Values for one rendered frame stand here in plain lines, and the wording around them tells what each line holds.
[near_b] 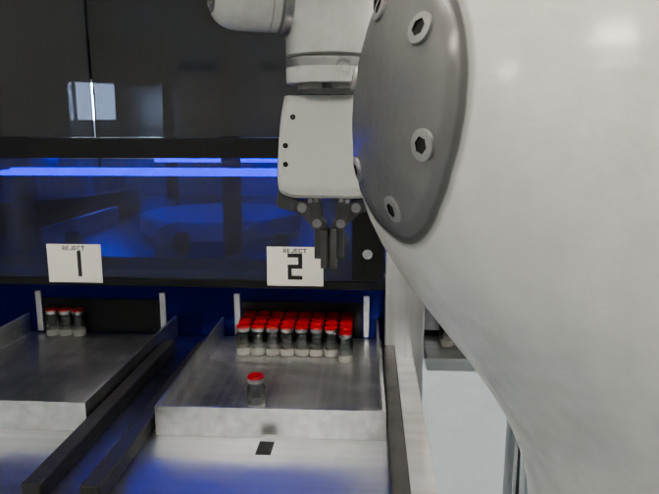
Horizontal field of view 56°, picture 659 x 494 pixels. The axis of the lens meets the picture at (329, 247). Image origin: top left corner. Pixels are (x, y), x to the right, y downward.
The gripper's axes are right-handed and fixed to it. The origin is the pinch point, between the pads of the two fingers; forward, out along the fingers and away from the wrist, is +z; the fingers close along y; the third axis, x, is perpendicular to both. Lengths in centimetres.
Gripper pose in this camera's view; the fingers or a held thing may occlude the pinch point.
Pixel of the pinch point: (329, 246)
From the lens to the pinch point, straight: 62.9
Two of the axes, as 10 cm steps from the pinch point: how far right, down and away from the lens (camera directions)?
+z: 0.0, 9.8, 1.8
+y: -10.0, -0.1, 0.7
